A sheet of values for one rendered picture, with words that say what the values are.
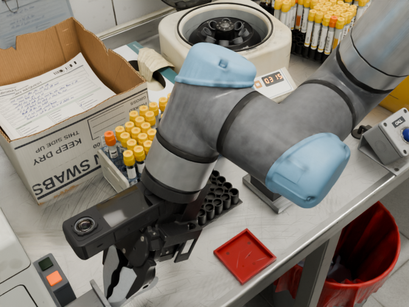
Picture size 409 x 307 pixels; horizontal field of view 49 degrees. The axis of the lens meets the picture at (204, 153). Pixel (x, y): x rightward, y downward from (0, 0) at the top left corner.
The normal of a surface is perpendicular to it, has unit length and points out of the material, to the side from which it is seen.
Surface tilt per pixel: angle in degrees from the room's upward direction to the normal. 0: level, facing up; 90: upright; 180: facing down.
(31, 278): 90
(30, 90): 2
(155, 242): 48
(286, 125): 9
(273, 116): 7
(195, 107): 57
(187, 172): 76
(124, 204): 4
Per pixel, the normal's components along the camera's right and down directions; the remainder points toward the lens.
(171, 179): -0.07, 0.41
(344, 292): -0.05, 0.76
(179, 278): -0.03, -0.70
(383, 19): -0.88, 0.21
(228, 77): 0.19, 0.46
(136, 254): -0.70, 0.04
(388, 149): -0.80, 0.44
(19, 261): 0.61, 0.55
